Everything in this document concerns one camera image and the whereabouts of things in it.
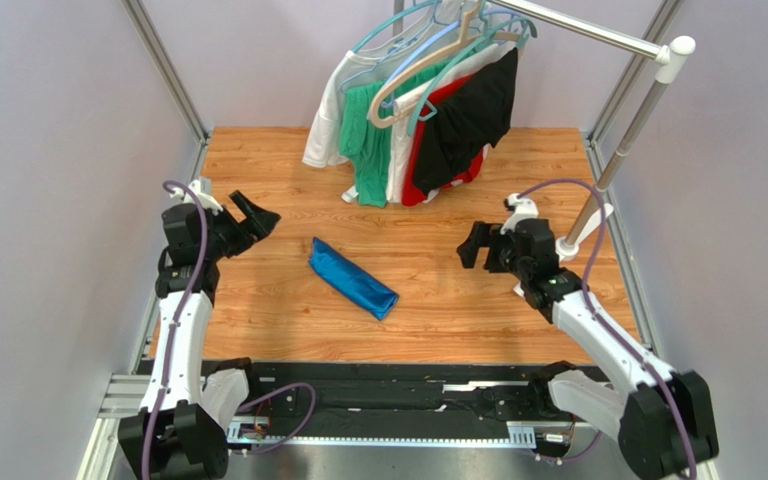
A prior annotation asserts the blue plastic hanger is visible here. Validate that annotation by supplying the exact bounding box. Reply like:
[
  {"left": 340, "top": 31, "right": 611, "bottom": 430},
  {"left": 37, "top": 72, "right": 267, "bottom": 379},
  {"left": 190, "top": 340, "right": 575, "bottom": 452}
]
[{"left": 340, "top": 19, "right": 465, "bottom": 111}]

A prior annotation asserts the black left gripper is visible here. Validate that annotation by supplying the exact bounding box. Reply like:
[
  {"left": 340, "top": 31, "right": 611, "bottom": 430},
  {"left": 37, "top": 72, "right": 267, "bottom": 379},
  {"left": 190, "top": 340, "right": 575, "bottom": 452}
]
[{"left": 201, "top": 192, "right": 281, "bottom": 261}]

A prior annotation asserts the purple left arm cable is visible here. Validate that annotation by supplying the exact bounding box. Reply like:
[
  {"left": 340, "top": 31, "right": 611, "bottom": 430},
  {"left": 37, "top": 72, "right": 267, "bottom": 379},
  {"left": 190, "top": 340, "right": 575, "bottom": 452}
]
[{"left": 140, "top": 179, "right": 317, "bottom": 480}]

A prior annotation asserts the red t-shirt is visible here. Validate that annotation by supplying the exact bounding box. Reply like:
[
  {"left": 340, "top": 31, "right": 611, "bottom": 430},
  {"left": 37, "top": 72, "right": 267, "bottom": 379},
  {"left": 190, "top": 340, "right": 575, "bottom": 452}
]
[{"left": 400, "top": 73, "right": 492, "bottom": 208}]

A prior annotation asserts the white t-shirt middle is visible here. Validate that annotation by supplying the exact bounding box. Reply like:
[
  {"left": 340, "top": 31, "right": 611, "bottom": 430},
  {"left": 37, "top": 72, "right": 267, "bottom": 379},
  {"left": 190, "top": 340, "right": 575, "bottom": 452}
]
[{"left": 341, "top": 41, "right": 518, "bottom": 205}]

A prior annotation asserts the white t-shirt left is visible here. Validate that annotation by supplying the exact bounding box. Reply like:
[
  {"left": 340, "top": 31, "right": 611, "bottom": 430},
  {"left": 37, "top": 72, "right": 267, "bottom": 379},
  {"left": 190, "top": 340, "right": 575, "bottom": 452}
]
[{"left": 302, "top": 49, "right": 399, "bottom": 168}]

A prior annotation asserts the white clothes rack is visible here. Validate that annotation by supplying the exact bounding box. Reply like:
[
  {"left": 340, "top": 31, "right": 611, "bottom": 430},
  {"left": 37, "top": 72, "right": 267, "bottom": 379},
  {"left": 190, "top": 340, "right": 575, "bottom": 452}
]
[{"left": 393, "top": 0, "right": 697, "bottom": 297}]

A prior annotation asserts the teal plastic hanger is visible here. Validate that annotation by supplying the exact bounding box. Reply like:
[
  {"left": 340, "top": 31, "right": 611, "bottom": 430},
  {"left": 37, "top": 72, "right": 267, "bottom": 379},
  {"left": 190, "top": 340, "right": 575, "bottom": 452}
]
[{"left": 380, "top": 41, "right": 508, "bottom": 135}]

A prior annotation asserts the blue cloth napkin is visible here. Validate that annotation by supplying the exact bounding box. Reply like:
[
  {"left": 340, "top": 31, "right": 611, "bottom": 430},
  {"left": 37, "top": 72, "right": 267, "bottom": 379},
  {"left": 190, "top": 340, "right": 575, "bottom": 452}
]
[{"left": 308, "top": 237, "right": 400, "bottom": 321}]

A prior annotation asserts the teal hanger left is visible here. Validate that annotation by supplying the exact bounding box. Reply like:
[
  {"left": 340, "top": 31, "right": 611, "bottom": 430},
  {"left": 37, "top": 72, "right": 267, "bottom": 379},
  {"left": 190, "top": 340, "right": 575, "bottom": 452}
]
[{"left": 351, "top": 1, "right": 439, "bottom": 53}]

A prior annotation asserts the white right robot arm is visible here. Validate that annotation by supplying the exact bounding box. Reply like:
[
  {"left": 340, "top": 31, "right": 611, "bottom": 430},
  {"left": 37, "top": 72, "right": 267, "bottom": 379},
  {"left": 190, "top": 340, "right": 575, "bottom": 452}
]
[{"left": 457, "top": 194, "right": 720, "bottom": 479}]

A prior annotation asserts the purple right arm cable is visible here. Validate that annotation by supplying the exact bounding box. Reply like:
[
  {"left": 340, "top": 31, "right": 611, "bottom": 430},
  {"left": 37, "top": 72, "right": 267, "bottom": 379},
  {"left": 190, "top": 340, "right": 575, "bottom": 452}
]
[{"left": 515, "top": 177, "right": 699, "bottom": 480}]

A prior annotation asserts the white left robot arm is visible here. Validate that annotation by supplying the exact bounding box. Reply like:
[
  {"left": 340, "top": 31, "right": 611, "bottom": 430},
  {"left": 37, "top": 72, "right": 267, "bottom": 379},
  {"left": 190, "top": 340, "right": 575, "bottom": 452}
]
[{"left": 117, "top": 177, "right": 281, "bottom": 479}]

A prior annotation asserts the black t-shirt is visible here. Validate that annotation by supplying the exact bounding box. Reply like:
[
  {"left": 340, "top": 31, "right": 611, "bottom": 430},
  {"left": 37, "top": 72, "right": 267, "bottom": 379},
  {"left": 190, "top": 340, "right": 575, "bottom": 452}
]
[{"left": 412, "top": 47, "right": 520, "bottom": 198}]

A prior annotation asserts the white t-shirt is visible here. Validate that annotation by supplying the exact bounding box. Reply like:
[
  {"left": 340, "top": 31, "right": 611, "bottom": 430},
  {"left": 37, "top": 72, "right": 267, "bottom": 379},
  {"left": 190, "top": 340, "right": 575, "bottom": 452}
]
[
  {"left": 341, "top": 41, "right": 518, "bottom": 205},
  {"left": 302, "top": 49, "right": 399, "bottom": 168}
]

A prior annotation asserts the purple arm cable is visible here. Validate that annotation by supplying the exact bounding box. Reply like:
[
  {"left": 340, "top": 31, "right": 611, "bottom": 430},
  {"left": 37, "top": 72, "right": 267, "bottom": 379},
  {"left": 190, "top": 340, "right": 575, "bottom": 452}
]
[
  {"left": 140, "top": 179, "right": 317, "bottom": 480},
  {"left": 515, "top": 177, "right": 699, "bottom": 480}
]

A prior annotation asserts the green t-shirt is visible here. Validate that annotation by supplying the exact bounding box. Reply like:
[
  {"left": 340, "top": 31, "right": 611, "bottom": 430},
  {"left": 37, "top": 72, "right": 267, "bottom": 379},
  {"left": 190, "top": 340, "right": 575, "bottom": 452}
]
[{"left": 337, "top": 63, "right": 452, "bottom": 208}]

